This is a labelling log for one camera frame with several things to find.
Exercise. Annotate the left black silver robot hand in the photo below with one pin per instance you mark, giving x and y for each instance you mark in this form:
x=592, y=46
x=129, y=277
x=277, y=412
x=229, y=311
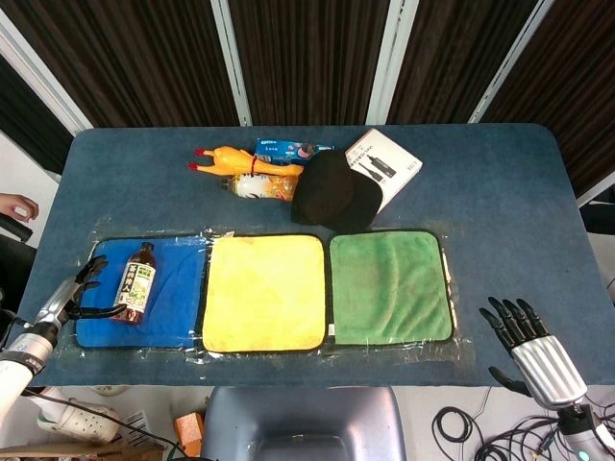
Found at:
x=62, y=298

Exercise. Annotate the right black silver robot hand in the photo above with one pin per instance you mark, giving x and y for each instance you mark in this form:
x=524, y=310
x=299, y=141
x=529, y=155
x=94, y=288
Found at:
x=548, y=365

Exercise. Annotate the brown tea bottle green label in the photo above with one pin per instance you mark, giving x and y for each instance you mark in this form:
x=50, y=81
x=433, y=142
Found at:
x=137, y=283

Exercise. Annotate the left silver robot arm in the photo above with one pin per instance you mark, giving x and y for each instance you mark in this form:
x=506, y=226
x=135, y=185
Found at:
x=19, y=357

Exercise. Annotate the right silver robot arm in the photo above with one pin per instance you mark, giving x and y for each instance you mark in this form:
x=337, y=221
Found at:
x=583, y=432

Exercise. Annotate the orange drink bottle white label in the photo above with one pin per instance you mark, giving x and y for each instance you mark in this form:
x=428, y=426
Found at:
x=259, y=186

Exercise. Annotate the black padded armrest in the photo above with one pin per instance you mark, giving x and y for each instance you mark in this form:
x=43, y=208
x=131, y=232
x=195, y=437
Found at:
x=14, y=226

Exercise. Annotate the person's bare hand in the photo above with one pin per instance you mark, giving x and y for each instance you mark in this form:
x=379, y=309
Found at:
x=19, y=205

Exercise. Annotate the blue microfiber cloth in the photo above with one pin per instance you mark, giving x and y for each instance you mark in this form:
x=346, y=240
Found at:
x=168, y=298

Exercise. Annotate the white perforated shoe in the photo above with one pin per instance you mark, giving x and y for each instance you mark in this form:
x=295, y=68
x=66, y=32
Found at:
x=81, y=418

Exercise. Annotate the brown cardboard piece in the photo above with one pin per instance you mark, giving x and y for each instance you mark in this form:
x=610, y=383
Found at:
x=81, y=451

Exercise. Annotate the green microfiber cloth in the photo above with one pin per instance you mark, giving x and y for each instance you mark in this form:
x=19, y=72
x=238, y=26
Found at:
x=391, y=288

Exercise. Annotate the orange foam block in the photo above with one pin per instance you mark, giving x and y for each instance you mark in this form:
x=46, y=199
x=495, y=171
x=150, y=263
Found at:
x=189, y=429

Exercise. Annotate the yellow microfiber cloth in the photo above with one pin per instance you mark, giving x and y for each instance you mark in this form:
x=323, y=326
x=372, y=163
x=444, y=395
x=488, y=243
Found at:
x=264, y=293

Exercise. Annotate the clear plastic sheet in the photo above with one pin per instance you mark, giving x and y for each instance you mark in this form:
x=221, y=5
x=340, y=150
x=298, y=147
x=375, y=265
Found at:
x=269, y=362

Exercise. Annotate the yellow rubber chicken toy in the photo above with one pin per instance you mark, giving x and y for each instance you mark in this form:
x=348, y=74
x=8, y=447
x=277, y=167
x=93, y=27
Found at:
x=235, y=158

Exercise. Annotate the grey robot torso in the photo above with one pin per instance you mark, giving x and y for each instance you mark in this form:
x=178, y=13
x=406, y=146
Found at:
x=298, y=422

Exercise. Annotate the white product box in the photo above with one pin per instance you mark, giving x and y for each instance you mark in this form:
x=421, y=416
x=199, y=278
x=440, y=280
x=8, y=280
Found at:
x=389, y=158

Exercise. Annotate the blue toothpaste box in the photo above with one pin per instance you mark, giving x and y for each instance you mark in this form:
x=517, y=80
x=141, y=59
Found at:
x=281, y=145

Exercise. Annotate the black baseball cap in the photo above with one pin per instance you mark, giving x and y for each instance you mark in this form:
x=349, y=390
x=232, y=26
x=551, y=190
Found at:
x=331, y=192

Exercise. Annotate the white partition post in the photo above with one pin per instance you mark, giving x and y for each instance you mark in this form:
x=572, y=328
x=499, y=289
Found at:
x=391, y=62
x=511, y=62
x=233, y=62
x=43, y=81

